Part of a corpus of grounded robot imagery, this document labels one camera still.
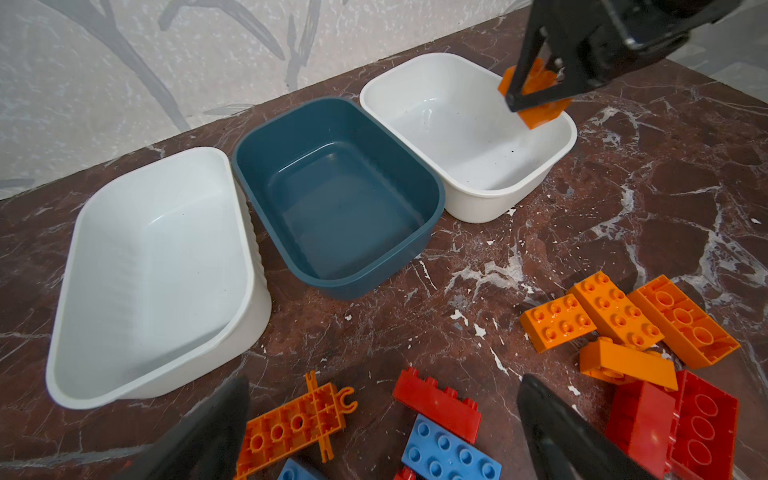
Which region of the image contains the blue brick on red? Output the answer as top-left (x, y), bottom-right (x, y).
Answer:
top-left (401, 414), bottom-right (502, 480)

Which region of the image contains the white plastic bin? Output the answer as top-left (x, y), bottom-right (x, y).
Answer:
top-left (360, 52), bottom-right (578, 223)
top-left (46, 147), bottom-right (272, 410)

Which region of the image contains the red brick sloped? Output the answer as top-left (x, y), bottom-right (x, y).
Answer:
top-left (605, 381), bottom-right (675, 479)

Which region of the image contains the teal plastic bin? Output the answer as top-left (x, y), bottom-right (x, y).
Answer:
top-left (232, 97), bottom-right (446, 300)

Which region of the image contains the orange lego chassis plate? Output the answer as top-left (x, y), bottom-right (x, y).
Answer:
top-left (234, 371), bottom-right (358, 479)

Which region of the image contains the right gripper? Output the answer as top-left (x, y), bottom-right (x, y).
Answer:
top-left (505, 1), bottom-right (741, 113)

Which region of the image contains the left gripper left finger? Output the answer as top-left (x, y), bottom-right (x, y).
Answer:
top-left (115, 377), bottom-right (250, 479)

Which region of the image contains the left white plastic bin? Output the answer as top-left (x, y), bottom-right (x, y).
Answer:
top-left (46, 147), bottom-right (272, 410)

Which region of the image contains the orange brick square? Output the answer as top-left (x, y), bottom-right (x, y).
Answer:
top-left (520, 294), bottom-right (597, 353)

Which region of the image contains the orange brick long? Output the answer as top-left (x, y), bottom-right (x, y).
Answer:
top-left (568, 271), bottom-right (664, 351)

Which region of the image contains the right white plastic bin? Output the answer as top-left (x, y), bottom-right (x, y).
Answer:
top-left (360, 52), bottom-right (578, 223)

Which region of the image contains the blue brick centre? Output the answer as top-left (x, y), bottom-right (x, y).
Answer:
top-left (278, 458), bottom-right (327, 480)

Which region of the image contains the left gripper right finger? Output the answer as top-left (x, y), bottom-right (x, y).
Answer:
top-left (517, 374), bottom-right (653, 479)

